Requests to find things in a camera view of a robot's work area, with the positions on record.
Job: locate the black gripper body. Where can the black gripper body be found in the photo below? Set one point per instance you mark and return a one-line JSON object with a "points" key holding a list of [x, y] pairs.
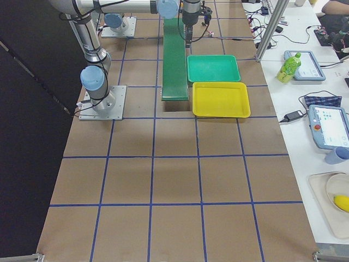
{"points": [[188, 17]]}

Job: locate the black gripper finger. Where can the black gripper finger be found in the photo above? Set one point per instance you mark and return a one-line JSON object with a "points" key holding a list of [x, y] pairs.
{"points": [[187, 36]]}

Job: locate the green plastic tray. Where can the green plastic tray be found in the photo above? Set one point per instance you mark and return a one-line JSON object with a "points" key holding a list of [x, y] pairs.
{"points": [[212, 68]]}

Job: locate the green conveyor belt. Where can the green conveyor belt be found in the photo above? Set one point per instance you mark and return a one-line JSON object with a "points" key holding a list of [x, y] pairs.
{"points": [[175, 82]]}

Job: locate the yellow plastic tray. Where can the yellow plastic tray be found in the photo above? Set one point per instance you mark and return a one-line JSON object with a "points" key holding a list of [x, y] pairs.
{"points": [[220, 99]]}

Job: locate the green tea bottle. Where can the green tea bottle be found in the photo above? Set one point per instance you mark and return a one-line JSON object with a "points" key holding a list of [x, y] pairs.
{"points": [[289, 68]]}

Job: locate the far teach pendant tablet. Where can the far teach pendant tablet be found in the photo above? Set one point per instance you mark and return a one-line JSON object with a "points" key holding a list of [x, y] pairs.
{"points": [[309, 69]]}

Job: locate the teach pendant tablet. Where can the teach pendant tablet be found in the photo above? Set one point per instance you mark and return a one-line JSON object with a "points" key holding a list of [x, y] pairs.
{"points": [[329, 126], [309, 69]]}

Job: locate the black power adapter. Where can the black power adapter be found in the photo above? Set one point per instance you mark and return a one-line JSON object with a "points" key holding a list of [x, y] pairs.
{"points": [[292, 116]]}

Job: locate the blue patterned cloth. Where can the blue patterned cloth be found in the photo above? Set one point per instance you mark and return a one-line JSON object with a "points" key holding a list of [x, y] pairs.
{"points": [[334, 101]]}

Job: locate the near teach pendant tablet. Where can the near teach pendant tablet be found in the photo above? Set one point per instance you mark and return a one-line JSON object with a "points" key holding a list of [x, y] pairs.
{"points": [[329, 126]]}

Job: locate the light blue cup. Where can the light blue cup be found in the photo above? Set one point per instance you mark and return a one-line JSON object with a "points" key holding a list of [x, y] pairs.
{"points": [[337, 155]]}

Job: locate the beige bowl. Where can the beige bowl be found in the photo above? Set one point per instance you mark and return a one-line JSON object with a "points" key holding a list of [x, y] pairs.
{"points": [[337, 185]]}

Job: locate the yellow banana toy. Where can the yellow banana toy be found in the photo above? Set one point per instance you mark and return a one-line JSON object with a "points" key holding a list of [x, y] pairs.
{"points": [[342, 202]]}

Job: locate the beige serving tray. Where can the beige serving tray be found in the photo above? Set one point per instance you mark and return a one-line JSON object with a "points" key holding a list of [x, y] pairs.
{"points": [[336, 219]]}

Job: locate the aluminium frame post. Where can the aluminium frame post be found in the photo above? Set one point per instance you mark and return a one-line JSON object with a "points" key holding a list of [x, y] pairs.
{"points": [[273, 22]]}

